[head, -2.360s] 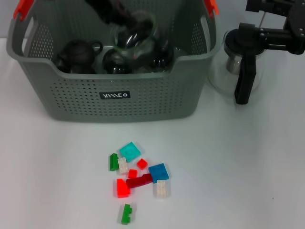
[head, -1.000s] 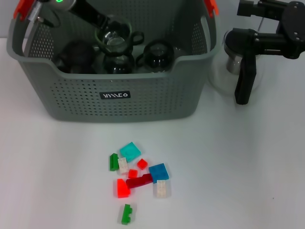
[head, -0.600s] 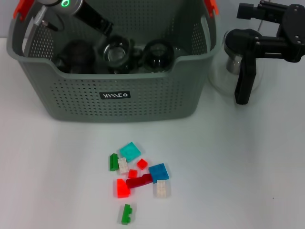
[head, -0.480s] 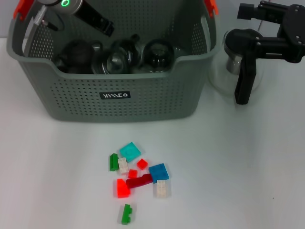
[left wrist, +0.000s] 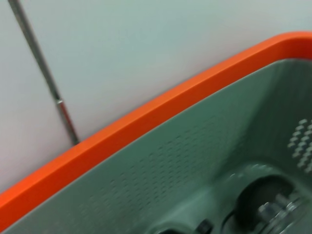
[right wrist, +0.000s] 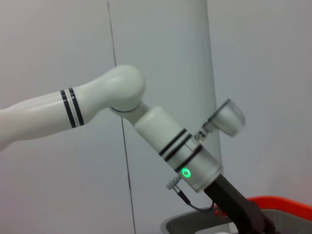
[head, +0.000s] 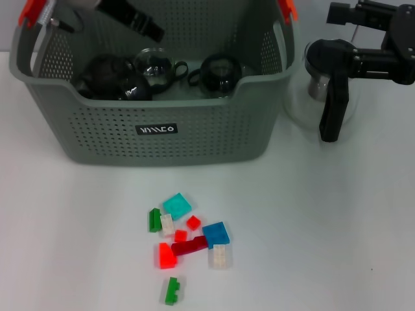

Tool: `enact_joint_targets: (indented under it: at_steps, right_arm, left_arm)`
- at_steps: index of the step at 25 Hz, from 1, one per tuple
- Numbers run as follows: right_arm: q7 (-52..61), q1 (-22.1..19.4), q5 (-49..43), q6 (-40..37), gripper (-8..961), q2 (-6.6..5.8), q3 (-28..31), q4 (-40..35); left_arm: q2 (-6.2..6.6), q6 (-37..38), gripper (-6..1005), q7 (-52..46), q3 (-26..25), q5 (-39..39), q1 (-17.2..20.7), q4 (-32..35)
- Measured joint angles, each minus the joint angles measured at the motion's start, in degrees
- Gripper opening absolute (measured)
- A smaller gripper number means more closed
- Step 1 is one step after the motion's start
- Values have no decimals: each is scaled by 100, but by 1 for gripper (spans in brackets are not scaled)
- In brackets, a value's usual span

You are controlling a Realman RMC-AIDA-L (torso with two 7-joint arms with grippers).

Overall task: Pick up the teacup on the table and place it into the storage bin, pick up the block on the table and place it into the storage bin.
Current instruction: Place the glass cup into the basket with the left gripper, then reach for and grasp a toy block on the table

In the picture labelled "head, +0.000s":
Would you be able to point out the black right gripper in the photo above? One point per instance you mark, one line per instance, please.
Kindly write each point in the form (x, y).
(402, 42)

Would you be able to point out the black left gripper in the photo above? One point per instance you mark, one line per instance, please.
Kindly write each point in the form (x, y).
(120, 9)

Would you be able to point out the glass teacup with black base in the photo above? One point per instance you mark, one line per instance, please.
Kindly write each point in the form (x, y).
(152, 64)
(136, 89)
(220, 77)

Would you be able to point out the glass carafe with black lid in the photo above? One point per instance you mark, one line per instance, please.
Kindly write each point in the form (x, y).
(334, 107)

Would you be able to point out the blue toy plate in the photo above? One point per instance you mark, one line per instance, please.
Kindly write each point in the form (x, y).
(216, 234)

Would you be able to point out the long dark red toy brick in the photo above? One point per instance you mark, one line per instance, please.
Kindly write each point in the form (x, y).
(189, 246)

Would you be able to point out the large clear toy brick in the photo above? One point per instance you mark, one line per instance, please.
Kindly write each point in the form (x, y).
(220, 257)

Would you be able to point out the metal connector on left arm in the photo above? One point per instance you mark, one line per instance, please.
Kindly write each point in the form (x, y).
(60, 25)

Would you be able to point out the grey perforated storage basket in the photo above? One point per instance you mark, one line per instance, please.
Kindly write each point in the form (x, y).
(194, 136)

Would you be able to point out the dark clay teapot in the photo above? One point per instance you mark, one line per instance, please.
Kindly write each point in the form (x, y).
(100, 73)

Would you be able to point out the teal square toy plate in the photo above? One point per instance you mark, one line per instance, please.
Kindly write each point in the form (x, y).
(176, 206)

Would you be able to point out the dark green toy brick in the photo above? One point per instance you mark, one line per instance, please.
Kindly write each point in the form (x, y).
(155, 220)

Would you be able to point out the small clear toy brick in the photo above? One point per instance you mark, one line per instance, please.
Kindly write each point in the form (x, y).
(167, 225)

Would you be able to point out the small red toy brick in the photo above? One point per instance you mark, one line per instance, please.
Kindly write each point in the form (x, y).
(193, 223)
(181, 235)

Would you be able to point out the bright orange-red toy brick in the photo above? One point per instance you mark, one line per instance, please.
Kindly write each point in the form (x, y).
(167, 257)

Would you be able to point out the green stepped toy brick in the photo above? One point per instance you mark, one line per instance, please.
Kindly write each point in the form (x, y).
(171, 291)

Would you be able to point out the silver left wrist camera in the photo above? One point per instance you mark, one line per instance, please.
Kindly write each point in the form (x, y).
(47, 11)

